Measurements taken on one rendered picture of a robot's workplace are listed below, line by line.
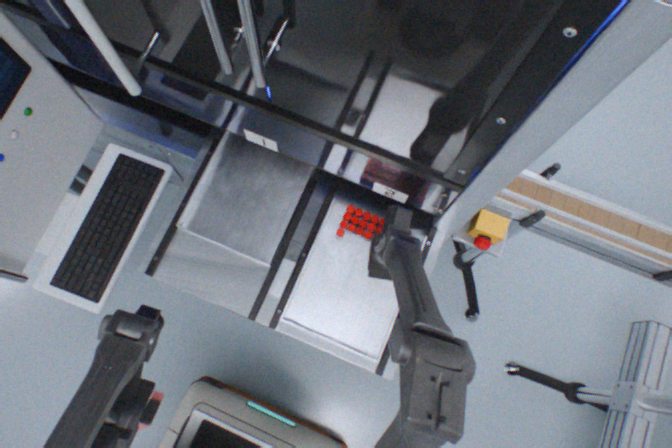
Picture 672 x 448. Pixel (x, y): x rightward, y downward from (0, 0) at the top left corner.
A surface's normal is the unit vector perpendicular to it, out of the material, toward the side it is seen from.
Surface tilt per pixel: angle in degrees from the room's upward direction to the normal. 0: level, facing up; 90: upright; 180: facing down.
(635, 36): 90
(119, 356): 41
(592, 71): 90
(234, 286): 0
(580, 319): 0
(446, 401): 20
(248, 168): 0
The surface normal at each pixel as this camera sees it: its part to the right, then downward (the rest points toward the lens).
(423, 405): 0.27, -0.48
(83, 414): 0.33, -0.75
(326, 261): 0.03, -0.25
